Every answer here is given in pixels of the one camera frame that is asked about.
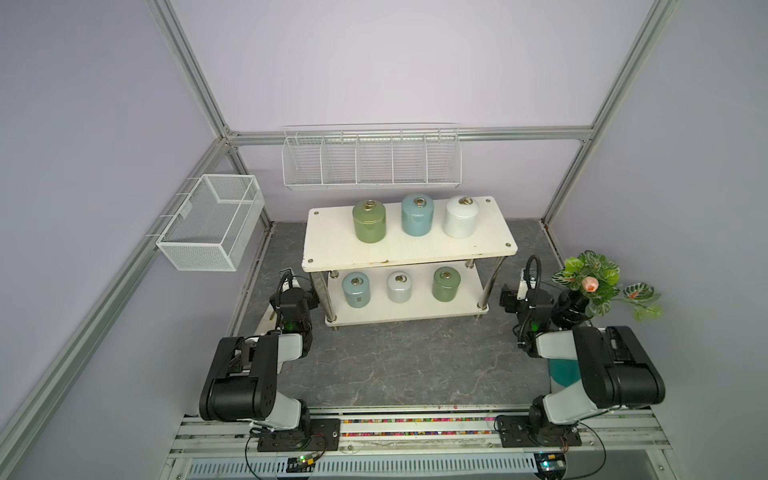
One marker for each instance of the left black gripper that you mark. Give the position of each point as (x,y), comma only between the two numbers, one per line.
(312,298)

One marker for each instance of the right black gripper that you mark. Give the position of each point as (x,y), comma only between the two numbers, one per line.
(509,299)

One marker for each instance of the large green tea canister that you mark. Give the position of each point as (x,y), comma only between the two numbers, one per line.
(369,219)

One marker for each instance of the large white tea canister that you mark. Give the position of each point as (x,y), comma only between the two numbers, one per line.
(461,217)

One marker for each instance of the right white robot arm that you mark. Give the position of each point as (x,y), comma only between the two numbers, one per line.
(614,369)

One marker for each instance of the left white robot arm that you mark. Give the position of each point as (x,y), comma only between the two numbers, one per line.
(241,383)

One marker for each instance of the small blue tea canister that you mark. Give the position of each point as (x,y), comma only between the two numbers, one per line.
(356,289)

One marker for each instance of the white two-tier shelf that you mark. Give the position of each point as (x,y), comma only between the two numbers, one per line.
(332,250)

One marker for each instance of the small green tea canister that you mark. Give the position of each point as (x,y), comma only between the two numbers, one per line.
(446,282)

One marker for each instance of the small white tea canister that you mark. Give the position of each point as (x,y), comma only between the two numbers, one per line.
(399,287)

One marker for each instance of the beige work glove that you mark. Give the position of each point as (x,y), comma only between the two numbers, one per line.
(267,322)

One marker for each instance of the artificial plant in black pot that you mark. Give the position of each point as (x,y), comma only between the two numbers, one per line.
(591,287)

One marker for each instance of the green rubber glove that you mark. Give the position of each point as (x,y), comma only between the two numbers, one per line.
(564,372)

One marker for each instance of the white mesh wall basket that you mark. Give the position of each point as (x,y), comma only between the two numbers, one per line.
(212,228)

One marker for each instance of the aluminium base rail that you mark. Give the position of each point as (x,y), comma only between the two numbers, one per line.
(427,442)

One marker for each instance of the aluminium cage frame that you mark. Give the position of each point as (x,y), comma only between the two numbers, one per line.
(100,129)

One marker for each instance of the long white wire basket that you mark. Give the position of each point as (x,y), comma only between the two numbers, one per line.
(347,156)

